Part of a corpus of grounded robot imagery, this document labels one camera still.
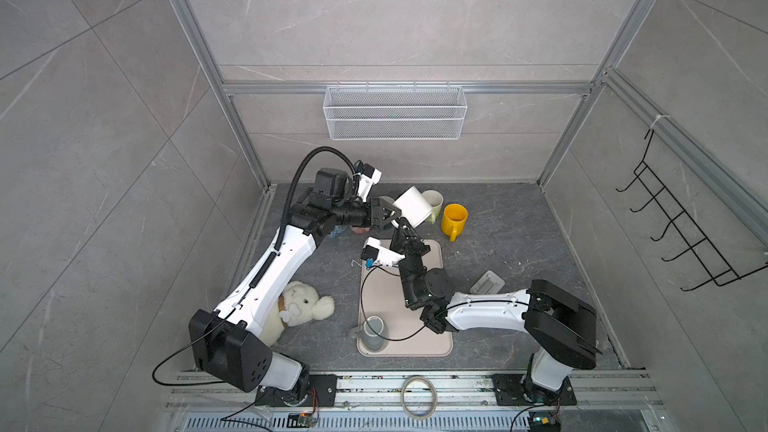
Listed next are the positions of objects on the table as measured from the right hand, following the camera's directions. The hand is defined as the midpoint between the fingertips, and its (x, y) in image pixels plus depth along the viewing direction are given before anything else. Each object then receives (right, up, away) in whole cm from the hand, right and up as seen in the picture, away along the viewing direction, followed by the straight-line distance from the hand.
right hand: (410, 217), depth 72 cm
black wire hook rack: (+63, +3, 0) cm, 63 cm away
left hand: (-3, +2, -1) cm, 4 cm away
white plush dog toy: (-30, -24, +8) cm, 39 cm away
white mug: (+1, +3, -1) cm, 3 cm away
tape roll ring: (-2, -45, +3) cm, 45 cm away
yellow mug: (+17, -2, +27) cm, 32 cm away
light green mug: (+11, +5, +31) cm, 34 cm away
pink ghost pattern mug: (-15, -6, +30) cm, 34 cm away
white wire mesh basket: (-3, +35, +29) cm, 45 cm away
